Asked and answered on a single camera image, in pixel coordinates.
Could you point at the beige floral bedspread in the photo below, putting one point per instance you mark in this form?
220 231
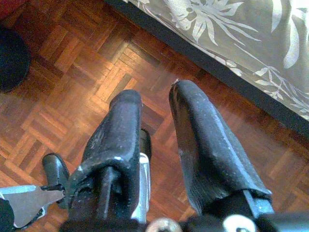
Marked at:
241 48

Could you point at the silver robot left leg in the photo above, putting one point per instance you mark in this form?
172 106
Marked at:
24 203

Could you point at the dark bed frame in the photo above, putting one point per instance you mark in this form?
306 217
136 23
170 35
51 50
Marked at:
217 68

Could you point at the black waste bin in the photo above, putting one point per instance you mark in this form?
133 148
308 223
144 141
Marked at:
12 62

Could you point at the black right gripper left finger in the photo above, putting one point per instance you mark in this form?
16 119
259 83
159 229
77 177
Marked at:
113 145

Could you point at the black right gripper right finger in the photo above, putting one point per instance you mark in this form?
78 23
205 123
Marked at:
205 145

